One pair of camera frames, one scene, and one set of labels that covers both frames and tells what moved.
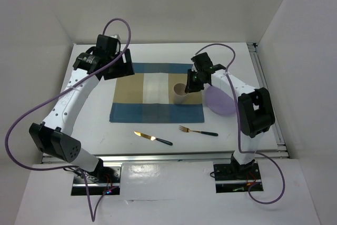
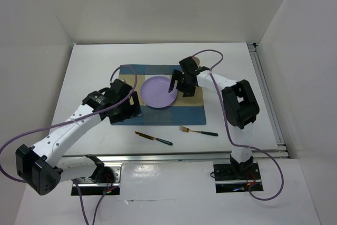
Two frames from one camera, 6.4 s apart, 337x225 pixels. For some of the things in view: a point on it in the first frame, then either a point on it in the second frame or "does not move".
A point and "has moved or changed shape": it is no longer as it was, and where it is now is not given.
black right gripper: (190, 87) → (177, 75)
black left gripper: (126, 68) → (132, 110)
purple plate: (219, 102) → (154, 92)
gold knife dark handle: (152, 138) does not move
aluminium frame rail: (282, 153) does not move
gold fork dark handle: (184, 128) does not move
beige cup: (179, 96) has moved or changed shape
